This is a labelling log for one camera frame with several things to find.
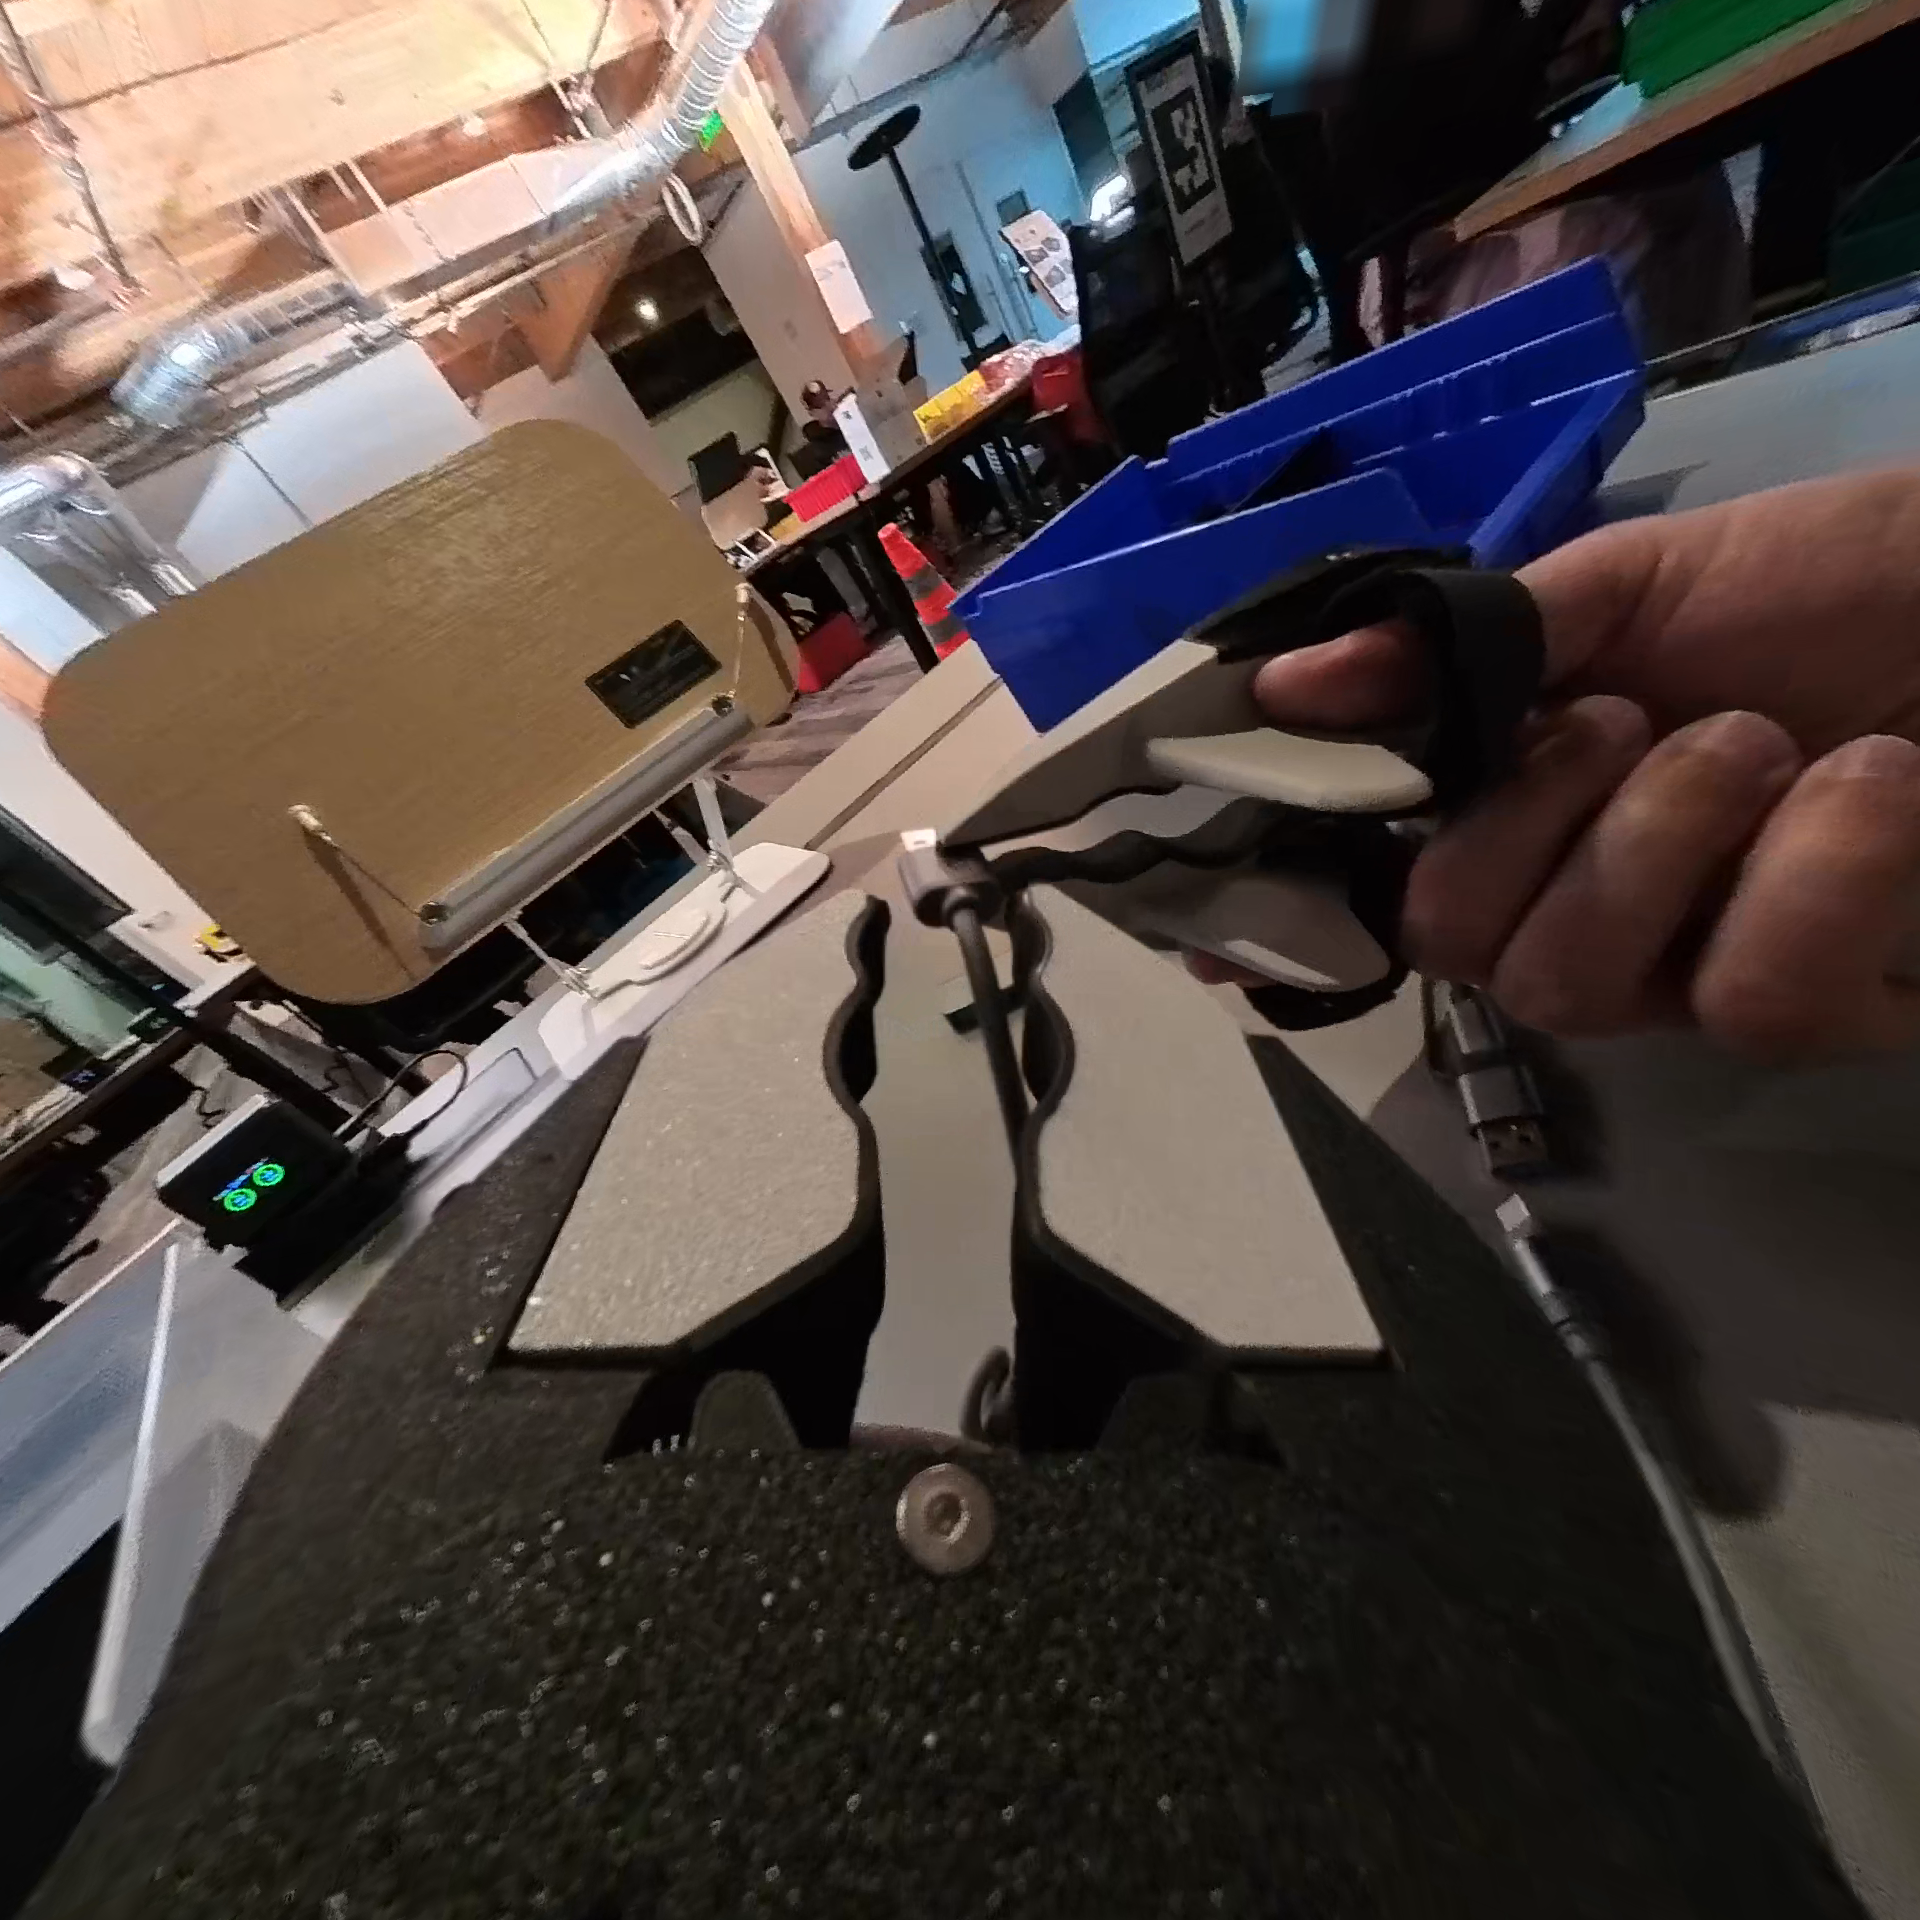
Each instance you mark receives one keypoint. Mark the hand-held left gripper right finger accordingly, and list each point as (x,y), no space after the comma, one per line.
(1185,1184)

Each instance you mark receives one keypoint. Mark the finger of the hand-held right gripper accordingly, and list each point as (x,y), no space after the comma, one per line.
(1141,735)
(1260,908)

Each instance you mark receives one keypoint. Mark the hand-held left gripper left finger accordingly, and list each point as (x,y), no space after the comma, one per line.
(704,1141)

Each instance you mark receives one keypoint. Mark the dark grey usb adapter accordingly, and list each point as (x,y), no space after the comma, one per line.
(1501,1094)

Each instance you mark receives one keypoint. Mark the person's right hand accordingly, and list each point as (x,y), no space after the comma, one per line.
(1724,750)

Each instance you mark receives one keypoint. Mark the white stand base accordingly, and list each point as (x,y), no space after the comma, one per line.
(704,915)

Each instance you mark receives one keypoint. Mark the orange traffic cone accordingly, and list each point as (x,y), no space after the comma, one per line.
(923,592)

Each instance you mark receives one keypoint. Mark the background work table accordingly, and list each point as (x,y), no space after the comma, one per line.
(901,464)

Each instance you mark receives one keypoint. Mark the yellow storage bin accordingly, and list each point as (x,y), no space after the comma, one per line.
(952,402)

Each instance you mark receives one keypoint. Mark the red storage bin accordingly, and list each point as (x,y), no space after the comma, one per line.
(829,488)

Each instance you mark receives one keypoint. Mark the small charger with display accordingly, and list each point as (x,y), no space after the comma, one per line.
(248,1184)

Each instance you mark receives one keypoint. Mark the gold board on stand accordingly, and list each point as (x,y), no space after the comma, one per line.
(375,674)

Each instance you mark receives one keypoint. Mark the wooden table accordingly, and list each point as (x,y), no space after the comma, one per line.
(1680,121)

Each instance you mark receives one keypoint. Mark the fiducial marker sign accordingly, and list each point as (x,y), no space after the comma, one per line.
(1185,151)

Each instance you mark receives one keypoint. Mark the black floor lamp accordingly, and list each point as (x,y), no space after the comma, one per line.
(901,151)

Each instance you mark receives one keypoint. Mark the green storage bin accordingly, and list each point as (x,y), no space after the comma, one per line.
(1770,38)

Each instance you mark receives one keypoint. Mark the silver air duct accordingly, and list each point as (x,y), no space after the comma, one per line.
(631,164)

